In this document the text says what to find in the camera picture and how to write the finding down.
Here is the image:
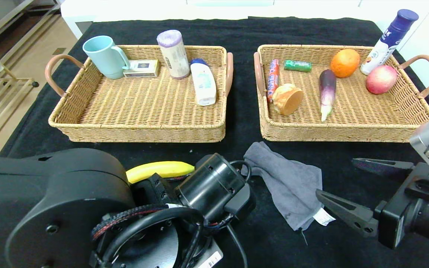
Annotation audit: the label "light blue plastic mug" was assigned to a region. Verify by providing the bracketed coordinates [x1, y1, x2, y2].
[83, 35, 130, 80]

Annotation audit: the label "purple eggplant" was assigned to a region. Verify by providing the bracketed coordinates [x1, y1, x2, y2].
[319, 69, 337, 122]

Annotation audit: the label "orange fruit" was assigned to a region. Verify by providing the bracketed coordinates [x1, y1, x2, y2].
[330, 49, 360, 79]

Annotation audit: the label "toy burger bun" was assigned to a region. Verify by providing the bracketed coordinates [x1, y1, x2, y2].
[272, 83, 304, 116]

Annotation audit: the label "small white card box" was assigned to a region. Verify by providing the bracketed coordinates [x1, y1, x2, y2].
[123, 60, 160, 78]

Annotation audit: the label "yellow banana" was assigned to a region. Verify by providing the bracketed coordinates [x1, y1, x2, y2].
[126, 161, 195, 184]

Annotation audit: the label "black tablecloth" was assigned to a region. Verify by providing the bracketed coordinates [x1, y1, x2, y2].
[0, 17, 429, 268]

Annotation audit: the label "light wooden wheeled rack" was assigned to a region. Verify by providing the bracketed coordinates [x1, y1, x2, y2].
[0, 65, 40, 155]

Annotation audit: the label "purple-topped beige roll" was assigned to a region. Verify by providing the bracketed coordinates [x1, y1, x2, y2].
[157, 30, 191, 80]

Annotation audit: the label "grey cloth with white tag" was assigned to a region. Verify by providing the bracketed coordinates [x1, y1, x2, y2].
[241, 142, 336, 246]

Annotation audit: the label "woven wicker basket brown handles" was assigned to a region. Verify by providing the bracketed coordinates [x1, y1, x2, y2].
[45, 45, 234, 144]
[253, 45, 429, 143]

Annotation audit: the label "red apple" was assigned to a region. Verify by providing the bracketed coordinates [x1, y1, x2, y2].
[365, 65, 398, 95]

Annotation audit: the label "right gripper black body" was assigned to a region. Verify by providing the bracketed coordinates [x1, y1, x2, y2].
[378, 162, 429, 250]

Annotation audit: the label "white lotion bottle blue cap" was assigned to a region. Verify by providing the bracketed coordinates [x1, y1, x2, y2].
[190, 59, 217, 106]

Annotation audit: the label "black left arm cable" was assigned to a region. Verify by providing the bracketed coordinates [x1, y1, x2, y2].
[90, 160, 252, 268]

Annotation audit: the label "green candy pack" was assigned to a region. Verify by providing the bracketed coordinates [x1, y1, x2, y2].
[284, 60, 313, 73]

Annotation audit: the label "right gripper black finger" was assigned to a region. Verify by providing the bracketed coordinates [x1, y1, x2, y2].
[316, 189, 387, 238]
[352, 157, 416, 174]

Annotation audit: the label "orange-red candy tube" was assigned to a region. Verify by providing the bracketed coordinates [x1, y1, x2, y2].
[267, 59, 280, 103]

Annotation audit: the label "white bottle purple cap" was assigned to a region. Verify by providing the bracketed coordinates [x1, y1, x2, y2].
[360, 9, 419, 76]

